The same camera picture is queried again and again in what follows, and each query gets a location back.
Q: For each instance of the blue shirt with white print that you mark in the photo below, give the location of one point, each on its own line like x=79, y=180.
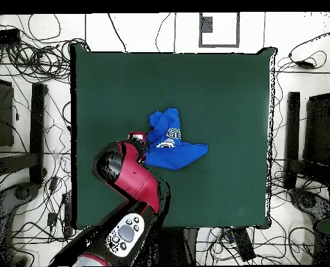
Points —
x=175, y=157

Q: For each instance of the dark flat box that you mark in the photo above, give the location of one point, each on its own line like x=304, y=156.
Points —
x=319, y=130
x=3, y=111

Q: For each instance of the dark green table cloth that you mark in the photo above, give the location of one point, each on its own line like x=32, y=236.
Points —
x=209, y=83

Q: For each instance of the black stand bar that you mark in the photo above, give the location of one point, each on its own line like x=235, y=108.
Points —
x=292, y=139
x=37, y=133

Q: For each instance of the black office chair base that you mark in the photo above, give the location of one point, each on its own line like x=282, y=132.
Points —
x=309, y=201
x=23, y=193

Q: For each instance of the black power strip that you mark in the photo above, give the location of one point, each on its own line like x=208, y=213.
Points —
x=243, y=244

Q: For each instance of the black device with ports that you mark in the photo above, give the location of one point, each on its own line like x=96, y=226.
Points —
x=3, y=36

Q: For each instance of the black power adaptor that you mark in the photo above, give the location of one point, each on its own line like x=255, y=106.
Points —
x=305, y=64

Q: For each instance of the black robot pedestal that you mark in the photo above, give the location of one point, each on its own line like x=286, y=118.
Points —
x=171, y=244

